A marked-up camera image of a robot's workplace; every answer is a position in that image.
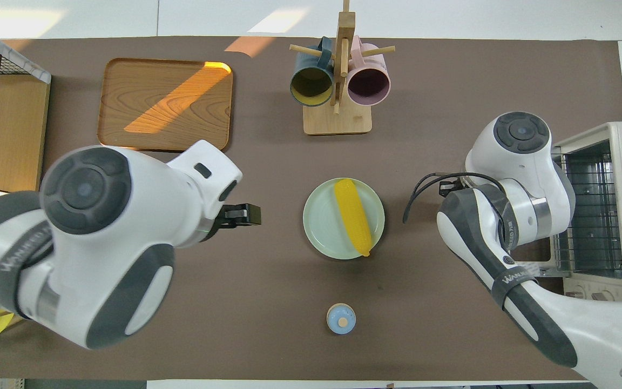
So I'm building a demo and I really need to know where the pink mug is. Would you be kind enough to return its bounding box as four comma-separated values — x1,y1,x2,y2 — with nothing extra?
346,36,393,107

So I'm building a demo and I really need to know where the wooden mug rack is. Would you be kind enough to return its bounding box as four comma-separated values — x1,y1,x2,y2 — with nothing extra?
288,0,397,136

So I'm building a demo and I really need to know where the pale green plate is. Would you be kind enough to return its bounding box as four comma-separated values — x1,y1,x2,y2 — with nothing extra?
303,177,386,261

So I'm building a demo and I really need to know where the brown table mat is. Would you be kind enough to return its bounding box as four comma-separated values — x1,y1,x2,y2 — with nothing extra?
0,35,622,381

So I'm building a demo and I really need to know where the dark teal mug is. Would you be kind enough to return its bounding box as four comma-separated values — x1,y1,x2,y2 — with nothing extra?
289,37,336,108

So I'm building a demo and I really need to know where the wire basket with checked liner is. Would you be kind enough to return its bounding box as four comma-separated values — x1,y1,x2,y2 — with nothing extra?
0,22,52,203

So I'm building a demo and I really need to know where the wooden serving tray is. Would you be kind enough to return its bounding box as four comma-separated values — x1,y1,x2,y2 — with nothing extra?
97,57,234,155

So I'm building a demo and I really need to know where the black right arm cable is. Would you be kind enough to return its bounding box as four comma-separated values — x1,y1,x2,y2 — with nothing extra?
403,172,506,225

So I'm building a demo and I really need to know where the yellow corn cob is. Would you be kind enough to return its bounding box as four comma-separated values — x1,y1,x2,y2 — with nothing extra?
334,178,372,258

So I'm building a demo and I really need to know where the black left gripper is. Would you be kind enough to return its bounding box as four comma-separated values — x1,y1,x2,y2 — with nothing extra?
199,203,262,244

